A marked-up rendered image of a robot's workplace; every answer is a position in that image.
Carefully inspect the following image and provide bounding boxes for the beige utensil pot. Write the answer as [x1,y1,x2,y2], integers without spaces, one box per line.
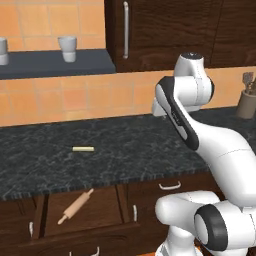
[236,89,256,120]

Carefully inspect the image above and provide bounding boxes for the white cup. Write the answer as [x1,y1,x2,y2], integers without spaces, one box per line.
[0,37,10,67]
[57,35,78,64]

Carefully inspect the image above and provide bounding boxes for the brown wooden spatula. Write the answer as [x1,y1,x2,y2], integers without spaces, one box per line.
[242,71,255,93]

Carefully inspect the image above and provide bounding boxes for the dark wood drawer front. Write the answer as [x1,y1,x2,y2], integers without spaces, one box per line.
[127,171,221,202]

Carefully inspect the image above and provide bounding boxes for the dark wood wall cupboard door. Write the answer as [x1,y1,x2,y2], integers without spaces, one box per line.
[104,0,224,73]
[209,0,256,69]

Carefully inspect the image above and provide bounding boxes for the open dark wood drawer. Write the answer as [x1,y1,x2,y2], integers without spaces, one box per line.
[9,184,142,256]

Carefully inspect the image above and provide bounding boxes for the long silver cupboard handle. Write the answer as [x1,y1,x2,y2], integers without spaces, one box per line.
[122,1,130,60]

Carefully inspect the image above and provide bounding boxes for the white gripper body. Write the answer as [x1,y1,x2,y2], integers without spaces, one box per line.
[151,99,168,118]

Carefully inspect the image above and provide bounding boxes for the small pale stick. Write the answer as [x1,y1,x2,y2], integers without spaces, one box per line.
[72,146,96,153]

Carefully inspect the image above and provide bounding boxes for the dark blue wall shelf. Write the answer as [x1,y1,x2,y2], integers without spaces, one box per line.
[0,48,117,81]

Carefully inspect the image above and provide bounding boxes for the white drawer handle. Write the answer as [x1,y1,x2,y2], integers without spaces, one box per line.
[158,180,182,191]
[68,246,101,256]

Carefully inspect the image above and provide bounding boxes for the wooden rolling pin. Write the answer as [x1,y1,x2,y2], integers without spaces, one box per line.
[57,188,95,226]

